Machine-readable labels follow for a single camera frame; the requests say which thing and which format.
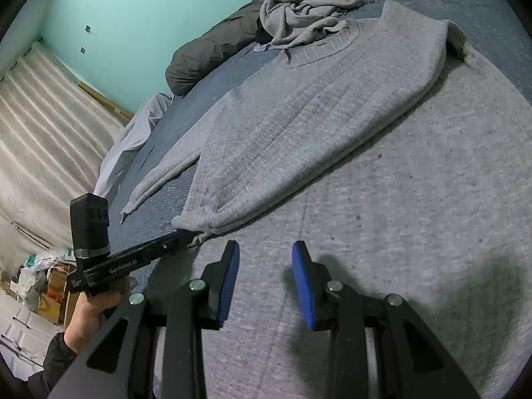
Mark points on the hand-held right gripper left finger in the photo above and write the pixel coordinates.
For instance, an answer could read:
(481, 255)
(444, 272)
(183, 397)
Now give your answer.
(229, 286)

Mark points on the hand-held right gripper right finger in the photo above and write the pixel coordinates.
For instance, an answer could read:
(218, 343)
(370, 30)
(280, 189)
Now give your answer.
(303, 291)

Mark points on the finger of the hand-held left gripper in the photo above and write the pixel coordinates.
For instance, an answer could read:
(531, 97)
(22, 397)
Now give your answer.
(170, 243)

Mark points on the grey knit sweater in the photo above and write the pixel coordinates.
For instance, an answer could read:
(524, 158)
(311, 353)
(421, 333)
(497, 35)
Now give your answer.
(332, 133)

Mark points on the person's left forearm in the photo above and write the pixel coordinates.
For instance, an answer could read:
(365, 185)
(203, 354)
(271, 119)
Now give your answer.
(50, 365)

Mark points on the person's left hand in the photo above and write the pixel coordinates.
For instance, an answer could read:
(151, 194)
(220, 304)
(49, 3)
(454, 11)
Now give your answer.
(87, 316)

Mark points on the clear plastic bag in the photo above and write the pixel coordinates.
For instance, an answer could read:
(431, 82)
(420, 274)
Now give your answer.
(35, 266)

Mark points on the cardboard box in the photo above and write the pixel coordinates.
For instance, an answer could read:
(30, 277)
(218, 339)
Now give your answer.
(56, 286)

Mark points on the beige striped curtain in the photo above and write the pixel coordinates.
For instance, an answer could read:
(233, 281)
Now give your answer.
(41, 141)

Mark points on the light grey blanket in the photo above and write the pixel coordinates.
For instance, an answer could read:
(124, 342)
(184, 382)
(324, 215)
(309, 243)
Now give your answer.
(133, 133)

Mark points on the wooden strip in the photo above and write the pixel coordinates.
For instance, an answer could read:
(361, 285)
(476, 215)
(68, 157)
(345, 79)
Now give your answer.
(104, 100)

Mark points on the white cabinet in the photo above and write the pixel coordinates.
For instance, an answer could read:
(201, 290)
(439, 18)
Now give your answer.
(20, 332)

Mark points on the dark grey rolled duvet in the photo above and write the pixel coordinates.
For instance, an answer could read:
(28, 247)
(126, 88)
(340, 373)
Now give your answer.
(199, 58)

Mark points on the light blue garment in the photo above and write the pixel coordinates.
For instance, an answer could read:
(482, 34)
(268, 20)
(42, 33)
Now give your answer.
(259, 48)

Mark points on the crumpled grey garment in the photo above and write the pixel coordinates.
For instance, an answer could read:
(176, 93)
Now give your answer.
(299, 12)

